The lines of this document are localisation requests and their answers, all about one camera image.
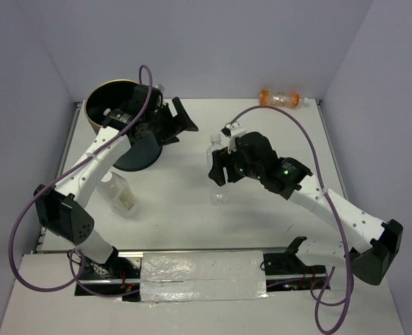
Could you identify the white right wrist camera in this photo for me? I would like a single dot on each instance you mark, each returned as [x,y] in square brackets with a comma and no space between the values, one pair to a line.
[233,131]

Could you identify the black bin with gold rim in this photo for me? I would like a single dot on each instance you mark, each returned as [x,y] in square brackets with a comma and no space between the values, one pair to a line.
[112,95]

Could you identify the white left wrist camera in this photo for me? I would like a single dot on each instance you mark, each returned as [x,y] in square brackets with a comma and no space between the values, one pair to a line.
[160,88]

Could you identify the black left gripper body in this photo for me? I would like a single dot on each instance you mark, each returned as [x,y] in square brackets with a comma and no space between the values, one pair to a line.
[160,122]

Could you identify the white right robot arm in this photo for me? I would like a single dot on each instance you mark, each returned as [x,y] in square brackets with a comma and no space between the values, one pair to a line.
[370,244]

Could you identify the long clear plastic bottle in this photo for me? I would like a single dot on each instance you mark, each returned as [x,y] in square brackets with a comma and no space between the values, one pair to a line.
[218,195]

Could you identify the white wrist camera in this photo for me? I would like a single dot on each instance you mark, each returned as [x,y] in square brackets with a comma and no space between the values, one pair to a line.
[233,131]
[160,88]

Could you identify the square clear white-cap bottle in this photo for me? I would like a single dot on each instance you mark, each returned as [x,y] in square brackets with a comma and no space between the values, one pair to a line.
[116,192]

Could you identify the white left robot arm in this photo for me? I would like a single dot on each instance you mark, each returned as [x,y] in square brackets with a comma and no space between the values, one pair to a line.
[126,114]

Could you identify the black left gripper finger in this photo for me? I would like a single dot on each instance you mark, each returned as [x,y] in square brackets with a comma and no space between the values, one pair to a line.
[164,139]
[180,121]

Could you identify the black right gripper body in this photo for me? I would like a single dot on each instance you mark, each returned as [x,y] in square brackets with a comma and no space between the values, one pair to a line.
[240,166]

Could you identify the silver foil tape sheet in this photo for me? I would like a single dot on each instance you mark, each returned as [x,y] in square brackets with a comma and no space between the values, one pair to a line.
[202,276]

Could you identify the orange label plastic bottle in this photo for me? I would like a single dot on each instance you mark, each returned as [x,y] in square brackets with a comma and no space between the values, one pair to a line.
[290,100]

